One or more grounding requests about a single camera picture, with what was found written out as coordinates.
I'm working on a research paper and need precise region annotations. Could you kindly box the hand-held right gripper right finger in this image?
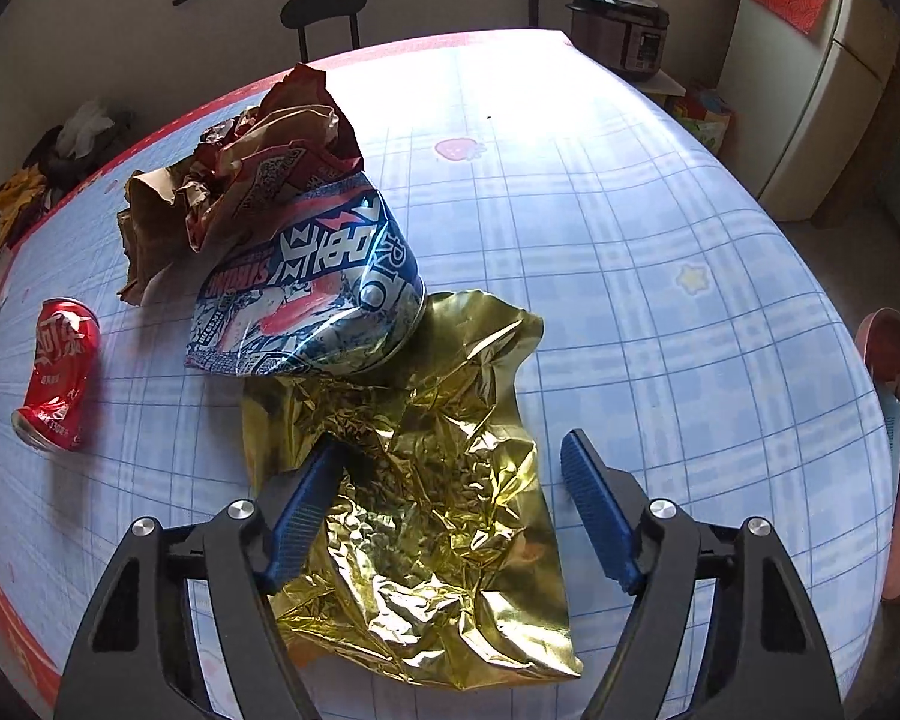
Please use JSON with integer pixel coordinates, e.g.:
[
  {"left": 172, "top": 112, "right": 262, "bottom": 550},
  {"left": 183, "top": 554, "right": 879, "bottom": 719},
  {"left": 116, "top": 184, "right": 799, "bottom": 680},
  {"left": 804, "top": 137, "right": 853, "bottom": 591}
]
[{"left": 560, "top": 429, "right": 845, "bottom": 720}]

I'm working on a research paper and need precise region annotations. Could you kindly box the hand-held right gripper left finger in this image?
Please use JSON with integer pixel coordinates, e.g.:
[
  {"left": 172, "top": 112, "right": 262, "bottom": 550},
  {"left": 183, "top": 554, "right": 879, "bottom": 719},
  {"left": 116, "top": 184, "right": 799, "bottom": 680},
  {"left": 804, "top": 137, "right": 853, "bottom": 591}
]
[{"left": 52, "top": 435, "right": 353, "bottom": 720}]

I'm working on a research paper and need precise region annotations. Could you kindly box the gold foil bag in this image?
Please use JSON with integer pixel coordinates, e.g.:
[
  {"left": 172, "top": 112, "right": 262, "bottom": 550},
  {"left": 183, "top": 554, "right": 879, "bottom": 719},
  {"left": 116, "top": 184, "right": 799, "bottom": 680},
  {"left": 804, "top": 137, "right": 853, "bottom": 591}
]
[{"left": 240, "top": 289, "right": 584, "bottom": 687}]

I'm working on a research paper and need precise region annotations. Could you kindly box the blue printed snack packet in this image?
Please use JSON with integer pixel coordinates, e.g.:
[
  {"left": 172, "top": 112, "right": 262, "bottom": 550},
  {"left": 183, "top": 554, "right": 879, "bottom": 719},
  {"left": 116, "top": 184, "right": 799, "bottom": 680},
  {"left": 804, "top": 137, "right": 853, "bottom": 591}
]
[{"left": 184, "top": 171, "right": 426, "bottom": 380}]

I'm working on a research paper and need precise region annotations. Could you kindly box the crushed red soda can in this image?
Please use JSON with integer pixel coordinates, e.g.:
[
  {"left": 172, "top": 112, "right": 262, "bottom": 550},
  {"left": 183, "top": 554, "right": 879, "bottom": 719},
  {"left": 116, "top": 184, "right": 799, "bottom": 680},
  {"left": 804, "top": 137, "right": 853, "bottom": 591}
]
[{"left": 11, "top": 298, "right": 101, "bottom": 452}]

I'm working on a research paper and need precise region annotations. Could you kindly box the crumpled brown paper wrapper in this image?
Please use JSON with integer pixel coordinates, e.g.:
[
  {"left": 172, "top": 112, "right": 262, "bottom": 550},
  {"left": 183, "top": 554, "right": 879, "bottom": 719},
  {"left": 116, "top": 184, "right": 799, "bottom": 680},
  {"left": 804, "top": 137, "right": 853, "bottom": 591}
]
[{"left": 116, "top": 64, "right": 365, "bottom": 308}]

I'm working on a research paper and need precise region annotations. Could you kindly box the colourful cardboard box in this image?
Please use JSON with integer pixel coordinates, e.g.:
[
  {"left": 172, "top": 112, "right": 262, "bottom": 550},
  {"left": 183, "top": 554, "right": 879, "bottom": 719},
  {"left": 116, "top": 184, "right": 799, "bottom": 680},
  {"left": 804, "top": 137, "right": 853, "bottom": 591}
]
[{"left": 671, "top": 82, "right": 736, "bottom": 158}]

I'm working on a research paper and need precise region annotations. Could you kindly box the pile of yellow bags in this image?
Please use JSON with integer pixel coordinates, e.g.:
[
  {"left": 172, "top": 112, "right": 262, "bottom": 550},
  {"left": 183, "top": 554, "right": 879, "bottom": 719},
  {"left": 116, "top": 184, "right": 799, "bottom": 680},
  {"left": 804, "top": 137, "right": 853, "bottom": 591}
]
[{"left": 0, "top": 169, "right": 50, "bottom": 248}]

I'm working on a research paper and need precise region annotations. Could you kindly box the grey bin with white bag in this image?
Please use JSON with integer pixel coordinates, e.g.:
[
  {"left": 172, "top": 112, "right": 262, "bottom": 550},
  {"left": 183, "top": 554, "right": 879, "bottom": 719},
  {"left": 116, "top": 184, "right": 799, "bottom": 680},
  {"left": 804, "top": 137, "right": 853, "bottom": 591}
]
[{"left": 26, "top": 101, "right": 132, "bottom": 182}]

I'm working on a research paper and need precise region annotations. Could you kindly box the white side table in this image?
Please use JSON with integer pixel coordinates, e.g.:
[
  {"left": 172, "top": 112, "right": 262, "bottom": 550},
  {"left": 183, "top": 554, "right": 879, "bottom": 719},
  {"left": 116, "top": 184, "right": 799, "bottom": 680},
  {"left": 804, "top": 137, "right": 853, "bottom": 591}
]
[{"left": 637, "top": 69, "right": 691, "bottom": 104}]

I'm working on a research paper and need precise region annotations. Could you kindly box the cream refrigerator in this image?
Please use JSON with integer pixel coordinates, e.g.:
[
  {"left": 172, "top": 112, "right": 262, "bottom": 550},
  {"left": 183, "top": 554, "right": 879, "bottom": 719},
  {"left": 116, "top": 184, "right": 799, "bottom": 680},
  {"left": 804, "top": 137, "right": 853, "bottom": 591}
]
[{"left": 720, "top": 0, "right": 900, "bottom": 222}]

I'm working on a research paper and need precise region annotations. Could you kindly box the steel electric pressure cooker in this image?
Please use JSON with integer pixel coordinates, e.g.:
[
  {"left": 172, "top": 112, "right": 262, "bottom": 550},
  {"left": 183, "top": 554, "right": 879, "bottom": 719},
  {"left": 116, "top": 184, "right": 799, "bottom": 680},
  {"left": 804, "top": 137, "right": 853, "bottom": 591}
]
[{"left": 566, "top": 0, "right": 671, "bottom": 83}]

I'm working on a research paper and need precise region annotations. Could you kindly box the black round-back chair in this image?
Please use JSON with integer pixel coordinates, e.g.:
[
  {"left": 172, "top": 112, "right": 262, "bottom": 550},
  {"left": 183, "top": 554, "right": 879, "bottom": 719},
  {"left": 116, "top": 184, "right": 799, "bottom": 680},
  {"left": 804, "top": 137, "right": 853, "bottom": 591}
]
[{"left": 281, "top": 0, "right": 367, "bottom": 65}]

